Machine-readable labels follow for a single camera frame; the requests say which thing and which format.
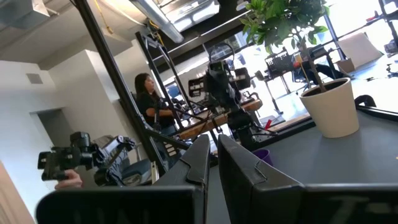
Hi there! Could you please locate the grey wall vent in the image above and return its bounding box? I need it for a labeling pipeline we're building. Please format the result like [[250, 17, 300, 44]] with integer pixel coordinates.
[[25, 73, 44, 85]]

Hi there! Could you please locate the green leafy plant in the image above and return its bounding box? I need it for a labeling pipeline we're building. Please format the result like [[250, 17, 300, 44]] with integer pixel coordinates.
[[239, 0, 330, 94]]

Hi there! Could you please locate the yellow ceiling cable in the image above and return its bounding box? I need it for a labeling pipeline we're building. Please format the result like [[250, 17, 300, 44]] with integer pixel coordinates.
[[93, 0, 114, 34]]

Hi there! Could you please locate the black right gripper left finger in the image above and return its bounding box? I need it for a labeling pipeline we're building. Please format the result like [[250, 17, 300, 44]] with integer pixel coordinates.
[[35, 134, 211, 224]]

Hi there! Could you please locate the wooden workbench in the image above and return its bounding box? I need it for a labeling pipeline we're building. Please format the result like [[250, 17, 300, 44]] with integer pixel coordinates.
[[178, 98, 264, 141]]

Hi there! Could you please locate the silver ceiling duct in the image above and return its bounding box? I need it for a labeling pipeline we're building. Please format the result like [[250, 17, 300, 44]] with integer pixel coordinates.
[[129, 0, 220, 44]]

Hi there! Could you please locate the black metal rig frame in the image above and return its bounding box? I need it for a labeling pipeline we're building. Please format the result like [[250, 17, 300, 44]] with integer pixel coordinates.
[[73, 0, 398, 175]]

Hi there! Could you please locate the cardboard box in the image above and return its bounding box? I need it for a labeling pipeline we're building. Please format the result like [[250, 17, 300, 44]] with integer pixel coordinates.
[[335, 32, 385, 75]]

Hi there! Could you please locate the purple measuring cup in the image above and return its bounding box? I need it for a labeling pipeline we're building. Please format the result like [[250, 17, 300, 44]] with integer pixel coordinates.
[[252, 148, 274, 167]]

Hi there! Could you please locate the person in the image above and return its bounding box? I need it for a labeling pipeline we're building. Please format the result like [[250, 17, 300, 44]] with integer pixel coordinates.
[[134, 73, 178, 136]]

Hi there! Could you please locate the white plant pot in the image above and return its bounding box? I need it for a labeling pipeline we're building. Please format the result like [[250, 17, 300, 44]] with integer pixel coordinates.
[[299, 77, 361, 139]]

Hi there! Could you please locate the black handheld camera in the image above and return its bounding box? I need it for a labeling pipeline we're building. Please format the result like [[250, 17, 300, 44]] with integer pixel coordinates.
[[37, 131, 137, 187]]

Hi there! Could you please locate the grey-blue seat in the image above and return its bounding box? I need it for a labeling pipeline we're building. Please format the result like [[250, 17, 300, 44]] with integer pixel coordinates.
[[119, 157, 153, 185]]

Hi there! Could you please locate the person's hand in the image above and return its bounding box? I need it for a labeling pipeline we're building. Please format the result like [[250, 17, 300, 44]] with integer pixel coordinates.
[[54, 169, 84, 190]]

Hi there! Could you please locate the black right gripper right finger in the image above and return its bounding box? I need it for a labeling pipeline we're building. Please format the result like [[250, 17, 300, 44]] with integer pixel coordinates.
[[217, 134, 398, 224]]

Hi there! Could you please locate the black office chair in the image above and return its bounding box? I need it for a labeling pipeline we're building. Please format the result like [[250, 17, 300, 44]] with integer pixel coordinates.
[[264, 49, 295, 94]]

